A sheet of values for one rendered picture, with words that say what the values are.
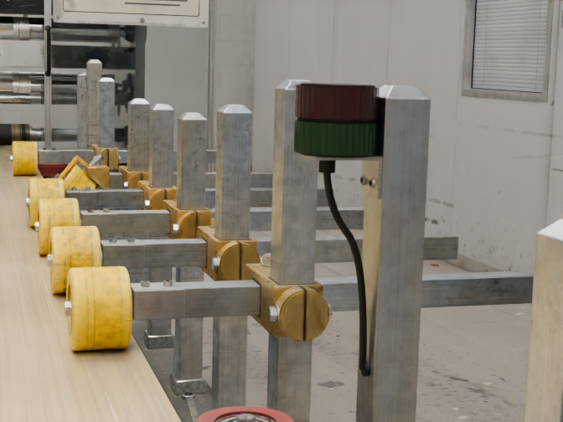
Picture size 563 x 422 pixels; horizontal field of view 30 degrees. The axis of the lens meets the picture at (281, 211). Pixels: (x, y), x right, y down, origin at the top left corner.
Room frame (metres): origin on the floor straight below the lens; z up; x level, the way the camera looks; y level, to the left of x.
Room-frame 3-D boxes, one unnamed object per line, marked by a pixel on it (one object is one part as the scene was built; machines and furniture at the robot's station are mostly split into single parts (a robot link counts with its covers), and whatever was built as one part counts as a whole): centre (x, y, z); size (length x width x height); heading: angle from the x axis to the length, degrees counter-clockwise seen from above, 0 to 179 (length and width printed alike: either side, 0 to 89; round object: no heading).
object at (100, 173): (1.98, 0.38, 0.95); 0.10 x 0.04 x 0.10; 106
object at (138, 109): (1.97, 0.27, 0.87); 0.04 x 0.04 x 0.48; 16
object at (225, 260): (1.27, 0.07, 0.95); 0.14 x 0.06 x 0.05; 16
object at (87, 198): (1.78, 0.15, 0.95); 0.50 x 0.04 x 0.04; 106
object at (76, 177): (1.97, 0.40, 0.93); 0.09 x 0.08 x 0.09; 106
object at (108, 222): (1.54, 0.08, 0.95); 0.50 x 0.04 x 0.04; 106
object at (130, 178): (1.99, 0.28, 0.95); 0.14 x 0.06 x 0.05; 16
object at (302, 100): (0.75, -0.04, 1.16); 0.06 x 0.06 x 0.02
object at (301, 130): (0.75, -0.04, 1.13); 0.06 x 0.06 x 0.02
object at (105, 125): (2.45, 0.41, 0.89); 0.04 x 0.04 x 0.48; 16
